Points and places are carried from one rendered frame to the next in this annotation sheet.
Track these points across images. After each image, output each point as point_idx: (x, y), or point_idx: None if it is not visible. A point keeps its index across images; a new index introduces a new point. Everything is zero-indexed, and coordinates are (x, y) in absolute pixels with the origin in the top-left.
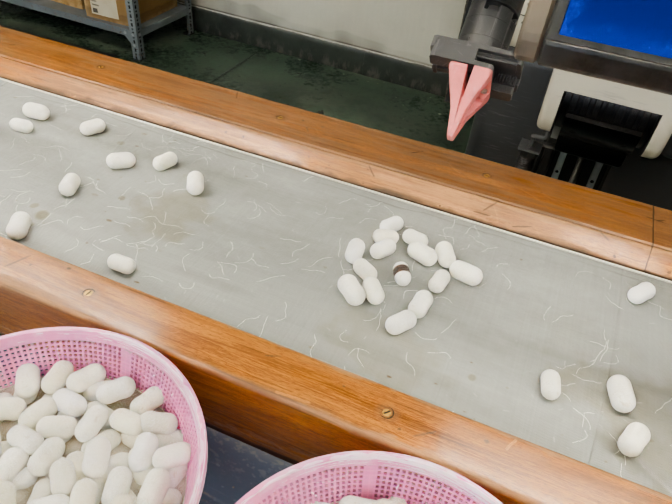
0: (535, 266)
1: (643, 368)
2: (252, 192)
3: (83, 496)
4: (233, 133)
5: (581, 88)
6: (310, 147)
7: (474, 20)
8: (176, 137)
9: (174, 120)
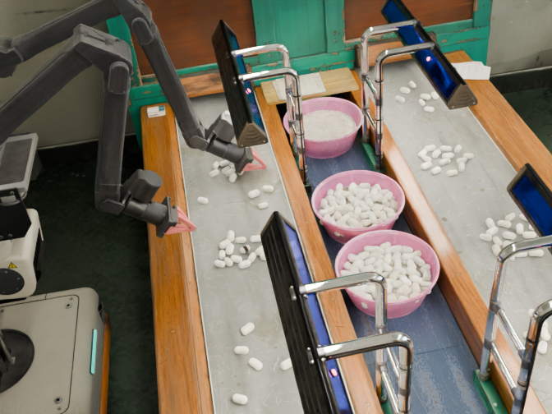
0: (206, 227)
1: (236, 195)
2: (232, 315)
3: (378, 260)
4: (198, 342)
5: (33, 255)
6: (190, 306)
7: (156, 209)
8: (213, 369)
9: (204, 374)
